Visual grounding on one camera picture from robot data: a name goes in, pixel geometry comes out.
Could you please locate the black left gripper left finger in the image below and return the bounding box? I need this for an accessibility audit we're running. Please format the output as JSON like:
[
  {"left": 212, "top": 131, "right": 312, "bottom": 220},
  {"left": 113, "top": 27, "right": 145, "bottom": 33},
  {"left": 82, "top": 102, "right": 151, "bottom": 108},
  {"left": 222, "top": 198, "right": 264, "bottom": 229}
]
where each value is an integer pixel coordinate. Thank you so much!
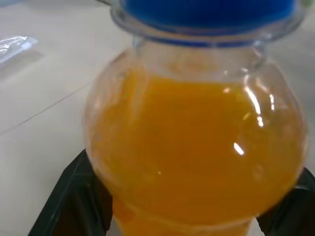
[{"left": 27, "top": 148, "right": 114, "bottom": 236}]

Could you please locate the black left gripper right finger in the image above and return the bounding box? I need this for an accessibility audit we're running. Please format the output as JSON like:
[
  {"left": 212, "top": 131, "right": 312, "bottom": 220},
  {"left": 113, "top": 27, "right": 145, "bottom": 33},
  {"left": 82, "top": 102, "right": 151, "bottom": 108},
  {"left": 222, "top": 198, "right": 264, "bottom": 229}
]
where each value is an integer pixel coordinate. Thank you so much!
[{"left": 255, "top": 166, "right": 315, "bottom": 236}]

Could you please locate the orange juice bottle blue cap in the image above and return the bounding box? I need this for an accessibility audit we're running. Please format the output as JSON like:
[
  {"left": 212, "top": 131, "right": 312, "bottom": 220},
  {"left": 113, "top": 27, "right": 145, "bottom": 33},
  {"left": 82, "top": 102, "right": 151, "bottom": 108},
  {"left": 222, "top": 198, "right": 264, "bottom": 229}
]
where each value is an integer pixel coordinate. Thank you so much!
[{"left": 83, "top": 0, "right": 309, "bottom": 236}]

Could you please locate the clear plastic packet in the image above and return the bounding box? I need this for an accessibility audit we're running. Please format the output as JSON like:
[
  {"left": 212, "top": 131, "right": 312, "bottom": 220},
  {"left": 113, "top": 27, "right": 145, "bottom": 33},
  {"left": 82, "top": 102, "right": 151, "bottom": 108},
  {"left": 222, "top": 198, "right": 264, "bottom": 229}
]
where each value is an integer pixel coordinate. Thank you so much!
[{"left": 0, "top": 35, "right": 39, "bottom": 65}]

